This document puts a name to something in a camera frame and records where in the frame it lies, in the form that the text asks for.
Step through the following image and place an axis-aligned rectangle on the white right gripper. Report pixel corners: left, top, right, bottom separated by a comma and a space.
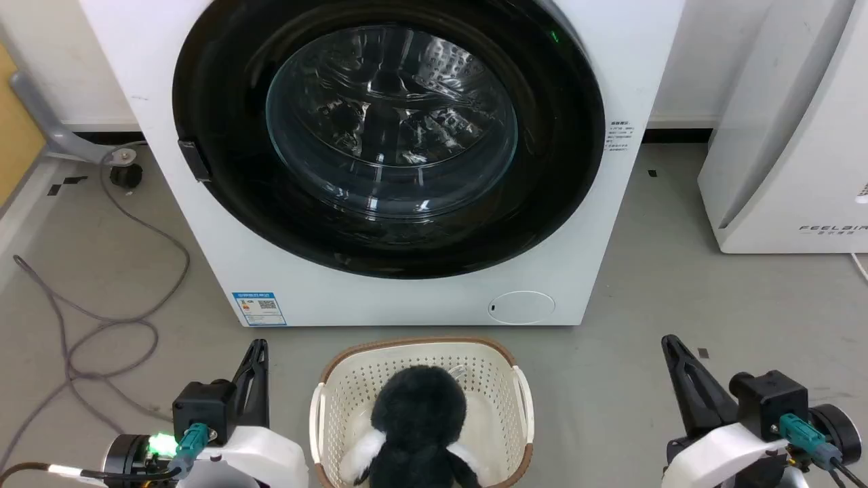
660, 333, 793, 488

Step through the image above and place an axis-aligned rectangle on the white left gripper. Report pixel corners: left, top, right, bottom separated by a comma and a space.
178, 338, 310, 488

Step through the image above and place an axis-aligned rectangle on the white front-load washing machine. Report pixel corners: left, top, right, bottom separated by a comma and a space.
79, 0, 686, 328

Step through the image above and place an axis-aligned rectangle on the black round washer door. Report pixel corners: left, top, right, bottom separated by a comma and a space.
172, 0, 606, 280

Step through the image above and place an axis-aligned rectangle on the blue energy label sticker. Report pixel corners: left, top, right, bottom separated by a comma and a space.
231, 291, 288, 327

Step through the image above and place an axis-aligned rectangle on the cream perforated laundry basket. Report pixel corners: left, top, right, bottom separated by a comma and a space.
309, 337, 536, 488

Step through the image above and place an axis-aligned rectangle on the black and white plush toy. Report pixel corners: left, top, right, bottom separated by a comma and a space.
338, 365, 484, 488

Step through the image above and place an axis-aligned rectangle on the round white filter cover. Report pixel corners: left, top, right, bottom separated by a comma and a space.
488, 290, 557, 325

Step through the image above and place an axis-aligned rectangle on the black caster wheel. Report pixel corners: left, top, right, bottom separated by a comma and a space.
109, 163, 144, 190

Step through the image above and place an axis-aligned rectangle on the small printed text sticker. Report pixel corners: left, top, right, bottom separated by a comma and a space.
606, 121, 637, 154

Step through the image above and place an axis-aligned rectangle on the white air purifier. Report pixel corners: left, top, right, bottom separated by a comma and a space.
697, 0, 868, 255

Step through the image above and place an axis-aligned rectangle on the yellow wooden board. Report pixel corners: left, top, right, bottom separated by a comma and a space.
0, 43, 46, 206

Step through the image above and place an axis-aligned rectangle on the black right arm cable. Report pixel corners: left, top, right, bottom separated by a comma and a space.
778, 413, 868, 488

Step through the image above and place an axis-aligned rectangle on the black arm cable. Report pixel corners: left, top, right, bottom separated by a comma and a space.
0, 424, 208, 483
778, 413, 868, 488

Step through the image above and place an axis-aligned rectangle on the grey floor cable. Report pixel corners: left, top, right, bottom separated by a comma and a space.
0, 146, 191, 468

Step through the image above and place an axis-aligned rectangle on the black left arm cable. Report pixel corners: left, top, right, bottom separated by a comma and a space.
0, 424, 208, 483

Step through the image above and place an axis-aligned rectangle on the grey metal frame leg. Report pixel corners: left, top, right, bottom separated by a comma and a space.
9, 70, 137, 167

